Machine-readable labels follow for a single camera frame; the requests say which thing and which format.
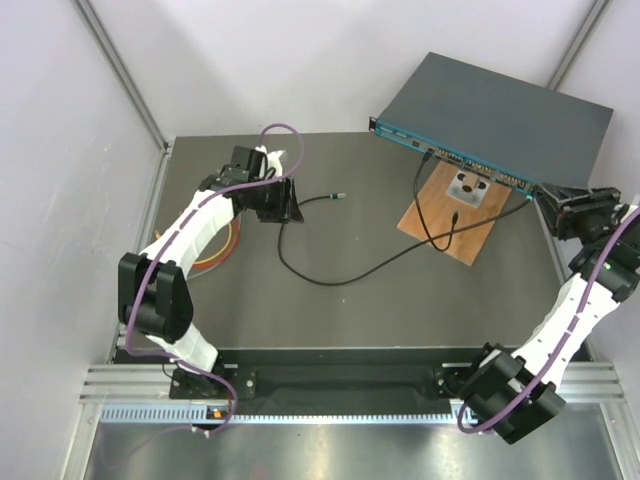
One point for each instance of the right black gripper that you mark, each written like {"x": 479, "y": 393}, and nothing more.
{"x": 564, "y": 206}

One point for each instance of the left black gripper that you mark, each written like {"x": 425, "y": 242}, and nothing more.
{"x": 286, "y": 188}

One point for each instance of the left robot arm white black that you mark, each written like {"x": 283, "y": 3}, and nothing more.
{"x": 153, "y": 295}

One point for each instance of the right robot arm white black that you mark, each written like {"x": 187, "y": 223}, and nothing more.
{"x": 513, "y": 394}

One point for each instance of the wooden base board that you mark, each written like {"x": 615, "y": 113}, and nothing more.
{"x": 459, "y": 229}

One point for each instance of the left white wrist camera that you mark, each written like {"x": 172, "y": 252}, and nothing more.
{"x": 272, "y": 165}

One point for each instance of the dark grey network switch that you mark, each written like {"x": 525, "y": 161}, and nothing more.
{"x": 525, "y": 131}

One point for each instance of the metal mounting bracket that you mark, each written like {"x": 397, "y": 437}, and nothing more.
{"x": 468, "y": 188}

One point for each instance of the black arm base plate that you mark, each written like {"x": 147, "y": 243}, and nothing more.
{"x": 257, "y": 373}

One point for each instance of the aluminium frame rail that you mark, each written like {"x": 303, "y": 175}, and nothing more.
{"x": 583, "y": 382}

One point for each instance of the slotted grey cable duct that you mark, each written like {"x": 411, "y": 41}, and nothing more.
{"x": 213, "y": 413}

